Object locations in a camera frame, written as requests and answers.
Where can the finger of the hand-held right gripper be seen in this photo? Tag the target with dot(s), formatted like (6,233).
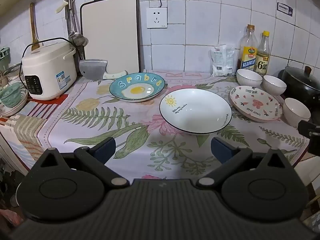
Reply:
(306,128)

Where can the cooking wine bottle yellow label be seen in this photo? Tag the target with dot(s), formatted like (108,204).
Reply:
(248,57)

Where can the white sun print plate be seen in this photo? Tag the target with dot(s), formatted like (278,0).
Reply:
(195,112)

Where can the white dish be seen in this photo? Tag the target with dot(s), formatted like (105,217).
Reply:
(18,107)

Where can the glass lid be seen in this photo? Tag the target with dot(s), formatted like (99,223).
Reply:
(12,71)

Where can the white ribbed bowl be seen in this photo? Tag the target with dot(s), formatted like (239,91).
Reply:
(248,77)
(273,85)
(296,111)

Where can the clear seasoning packet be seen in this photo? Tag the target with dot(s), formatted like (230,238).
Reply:
(231,60)

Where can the white wall socket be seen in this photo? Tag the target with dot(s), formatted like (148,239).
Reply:
(157,17)

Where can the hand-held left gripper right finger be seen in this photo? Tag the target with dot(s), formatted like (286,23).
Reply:
(221,148)

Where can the wooden spatula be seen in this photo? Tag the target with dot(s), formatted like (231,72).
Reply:
(33,27)

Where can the green plastic holder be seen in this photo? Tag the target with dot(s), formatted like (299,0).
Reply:
(3,55)

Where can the blue wall sticker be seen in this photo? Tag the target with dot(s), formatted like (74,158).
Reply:
(284,9)

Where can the hanging metal spoon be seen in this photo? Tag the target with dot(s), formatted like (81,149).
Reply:
(72,38)

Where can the hanging metal ladle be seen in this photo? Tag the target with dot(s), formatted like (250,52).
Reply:
(80,39)

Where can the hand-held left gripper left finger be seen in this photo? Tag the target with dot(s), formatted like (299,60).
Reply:
(106,148)

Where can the white seasoning packet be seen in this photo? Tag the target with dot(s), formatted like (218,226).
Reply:
(218,62)

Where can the striped patterned cloth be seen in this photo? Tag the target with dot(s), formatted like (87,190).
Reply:
(27,127)

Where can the green colander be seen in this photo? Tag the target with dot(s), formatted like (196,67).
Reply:
(10,95)

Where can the white rice cooker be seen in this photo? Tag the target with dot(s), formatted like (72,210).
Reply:
(50,72)

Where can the floral tablecloth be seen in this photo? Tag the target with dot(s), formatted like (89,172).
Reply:
(100,130)

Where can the cream cutting board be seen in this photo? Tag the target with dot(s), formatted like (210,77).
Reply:
(110,35)

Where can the black cooking pot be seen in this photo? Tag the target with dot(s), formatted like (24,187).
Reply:
(300,97)

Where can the clear vinegar bottle yellow cap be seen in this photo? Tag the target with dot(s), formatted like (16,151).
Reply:
(263,60)

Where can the blue fried egg plate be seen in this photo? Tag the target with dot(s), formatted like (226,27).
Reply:
(137,89)

